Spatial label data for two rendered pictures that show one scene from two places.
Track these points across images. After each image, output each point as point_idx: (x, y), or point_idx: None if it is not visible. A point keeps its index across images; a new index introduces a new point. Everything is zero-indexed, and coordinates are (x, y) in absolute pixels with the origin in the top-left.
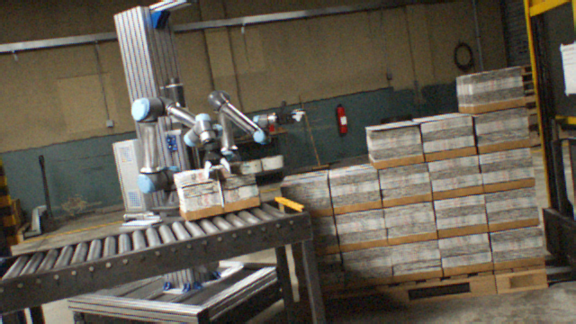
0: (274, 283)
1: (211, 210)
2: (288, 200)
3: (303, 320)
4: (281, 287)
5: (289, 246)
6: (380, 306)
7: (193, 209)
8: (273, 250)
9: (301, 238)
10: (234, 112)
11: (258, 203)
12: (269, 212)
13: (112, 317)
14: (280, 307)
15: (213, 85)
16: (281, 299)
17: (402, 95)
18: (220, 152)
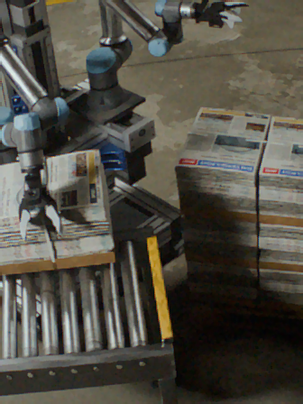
0: (166, 243)
1: (35, 265)
2: (187, 188)
3: (189, 329)
4: (178, 243)
5: (224, 96)
6: (296, 331)
7: (8, 261)
8: (197, 101)
9: (156, 377)
10: (119, 4)
11: (113, 261)
12: (124, 294)
13: None
14: (168, 280)
15: None
16: (175, 258)
17: None
18: (48, 194)
